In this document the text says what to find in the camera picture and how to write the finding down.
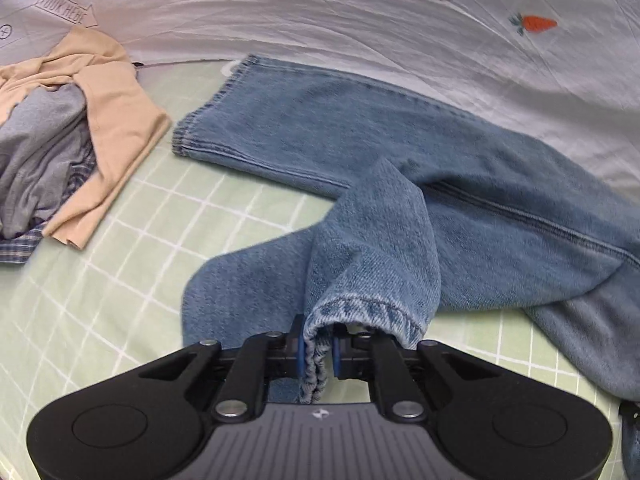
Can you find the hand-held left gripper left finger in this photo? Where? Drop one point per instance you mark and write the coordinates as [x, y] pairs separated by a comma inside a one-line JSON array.
[[300, 355]]

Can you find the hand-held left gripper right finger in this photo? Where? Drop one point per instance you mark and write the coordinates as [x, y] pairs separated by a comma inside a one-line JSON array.
[[338, 355]]

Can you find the blue denim jeans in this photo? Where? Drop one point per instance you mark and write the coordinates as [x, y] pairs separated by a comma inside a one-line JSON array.
[[450, 185]]

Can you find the green grid mat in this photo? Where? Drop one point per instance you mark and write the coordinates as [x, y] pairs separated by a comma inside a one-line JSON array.
[[150, 240]]

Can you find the beige shirt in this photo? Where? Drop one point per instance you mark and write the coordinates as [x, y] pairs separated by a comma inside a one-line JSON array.
[[120, 125]]

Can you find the blue plaid shirt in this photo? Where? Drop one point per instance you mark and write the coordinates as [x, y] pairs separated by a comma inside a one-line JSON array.
[[15, 252]]

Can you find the grey garment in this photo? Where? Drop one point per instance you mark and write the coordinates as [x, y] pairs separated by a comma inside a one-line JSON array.
[[40, 160]]

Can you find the white carrot print sheet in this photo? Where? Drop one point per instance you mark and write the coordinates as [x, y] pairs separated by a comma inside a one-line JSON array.
[[300, 5]]

